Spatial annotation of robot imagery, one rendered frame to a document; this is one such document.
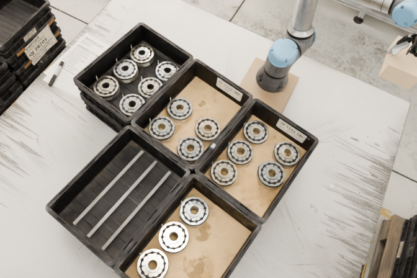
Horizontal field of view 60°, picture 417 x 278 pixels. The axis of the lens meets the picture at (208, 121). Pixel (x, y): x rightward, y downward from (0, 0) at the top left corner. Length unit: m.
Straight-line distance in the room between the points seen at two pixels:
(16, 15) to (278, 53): 1.55
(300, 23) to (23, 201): 1.31
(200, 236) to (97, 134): 0.63
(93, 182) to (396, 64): 1.18
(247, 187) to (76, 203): 0.62
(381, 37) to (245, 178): 2.16
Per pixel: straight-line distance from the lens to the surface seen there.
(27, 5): 2.47
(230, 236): 1.33
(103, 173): 1.40
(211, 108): 1.50
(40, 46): 2.37
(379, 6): 1.24
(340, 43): 3.08
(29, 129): 1.71
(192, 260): 1.30
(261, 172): 1.38
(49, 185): 1.58
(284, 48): 1.58
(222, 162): 1.37
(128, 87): 1.56
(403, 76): 1.50
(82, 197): 1.39
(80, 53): 1.87
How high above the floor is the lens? 2.12
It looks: 62 degrees down
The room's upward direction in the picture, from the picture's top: 10 degrees clockwise
